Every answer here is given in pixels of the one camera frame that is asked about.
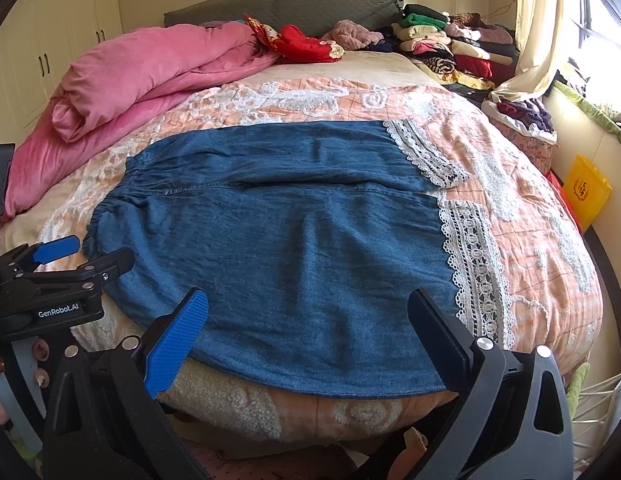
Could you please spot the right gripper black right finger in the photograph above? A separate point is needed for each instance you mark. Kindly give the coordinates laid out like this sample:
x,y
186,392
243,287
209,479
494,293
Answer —
x,y
512,420

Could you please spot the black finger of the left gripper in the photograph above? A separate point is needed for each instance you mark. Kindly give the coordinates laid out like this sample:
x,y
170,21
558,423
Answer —
x,y
99,271

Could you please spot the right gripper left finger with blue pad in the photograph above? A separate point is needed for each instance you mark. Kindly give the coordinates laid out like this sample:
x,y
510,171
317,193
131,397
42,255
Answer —
x,y
104,420

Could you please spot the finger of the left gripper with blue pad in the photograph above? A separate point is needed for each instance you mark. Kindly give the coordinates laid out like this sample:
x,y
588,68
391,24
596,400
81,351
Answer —
x,y
27,258

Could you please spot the blue denim lace-trimmed pants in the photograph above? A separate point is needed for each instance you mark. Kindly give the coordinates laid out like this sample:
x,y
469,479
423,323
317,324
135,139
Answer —
x,y
308,240

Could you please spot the peach white patterned bedspread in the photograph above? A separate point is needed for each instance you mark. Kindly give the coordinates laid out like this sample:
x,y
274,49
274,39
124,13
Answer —
x,y
552,297

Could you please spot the pink folded quilt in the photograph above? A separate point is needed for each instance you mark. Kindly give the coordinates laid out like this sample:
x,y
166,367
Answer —
x,y
118,86

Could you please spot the yellow paper bag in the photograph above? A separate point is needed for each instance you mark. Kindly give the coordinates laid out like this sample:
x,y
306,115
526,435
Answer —
x,y
587,191

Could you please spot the red gift bag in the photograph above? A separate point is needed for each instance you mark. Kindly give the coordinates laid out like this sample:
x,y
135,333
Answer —
x,y
557,186

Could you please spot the red embroidered cloth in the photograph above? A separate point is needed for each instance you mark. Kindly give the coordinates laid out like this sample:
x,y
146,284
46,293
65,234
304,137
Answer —
x,y
293,46

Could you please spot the floral storage box with clothes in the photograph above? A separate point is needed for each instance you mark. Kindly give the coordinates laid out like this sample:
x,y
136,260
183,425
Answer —
x,y
536,143

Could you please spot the grey upholstered headboard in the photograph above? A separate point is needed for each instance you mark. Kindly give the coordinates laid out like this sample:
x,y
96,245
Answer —
x,y
313,17

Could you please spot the mauve fuzzy garment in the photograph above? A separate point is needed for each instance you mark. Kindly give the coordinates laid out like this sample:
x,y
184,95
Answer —
x,y
352,36

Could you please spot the stack of folded clothes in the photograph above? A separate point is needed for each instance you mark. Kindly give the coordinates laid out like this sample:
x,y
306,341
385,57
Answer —
x,y
461,52

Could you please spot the cream curtain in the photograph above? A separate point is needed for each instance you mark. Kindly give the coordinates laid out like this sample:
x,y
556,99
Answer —
x,y
540,37

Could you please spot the white wire rack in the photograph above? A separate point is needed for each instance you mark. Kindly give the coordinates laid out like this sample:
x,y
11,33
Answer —
x,y
595,413

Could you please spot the cream wardrobe with handles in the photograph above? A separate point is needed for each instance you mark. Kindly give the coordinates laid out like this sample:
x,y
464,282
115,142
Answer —
x,y
38,41

